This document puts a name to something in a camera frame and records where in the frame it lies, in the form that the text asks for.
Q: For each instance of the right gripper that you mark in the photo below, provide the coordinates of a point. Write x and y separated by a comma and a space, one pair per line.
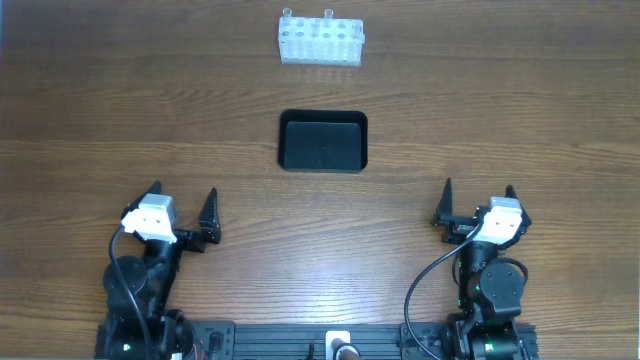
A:
457, 230

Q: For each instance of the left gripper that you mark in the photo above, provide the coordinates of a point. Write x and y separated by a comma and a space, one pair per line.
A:
190, 240

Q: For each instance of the clear test tube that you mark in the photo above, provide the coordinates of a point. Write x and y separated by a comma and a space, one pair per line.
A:
328, 13
286, 12

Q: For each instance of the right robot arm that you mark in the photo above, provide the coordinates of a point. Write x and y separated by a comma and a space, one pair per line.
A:
495, 290

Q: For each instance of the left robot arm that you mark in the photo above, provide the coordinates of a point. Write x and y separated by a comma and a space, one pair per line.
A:
130, 280

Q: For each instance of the black tray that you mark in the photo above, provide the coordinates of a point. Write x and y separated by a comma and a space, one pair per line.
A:
322, 145

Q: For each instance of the white test tube rack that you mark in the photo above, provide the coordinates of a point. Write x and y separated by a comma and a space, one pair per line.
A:
320, 50

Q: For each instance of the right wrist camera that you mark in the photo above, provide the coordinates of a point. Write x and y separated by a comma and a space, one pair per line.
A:
500, 220

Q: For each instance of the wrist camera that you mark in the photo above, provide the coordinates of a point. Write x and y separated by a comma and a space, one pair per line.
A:
150, 220
500, 220

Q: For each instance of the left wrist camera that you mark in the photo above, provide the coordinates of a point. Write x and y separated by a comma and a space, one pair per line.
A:
150, 220

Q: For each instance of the mounting rail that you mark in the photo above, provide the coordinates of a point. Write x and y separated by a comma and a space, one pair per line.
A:
280, 342

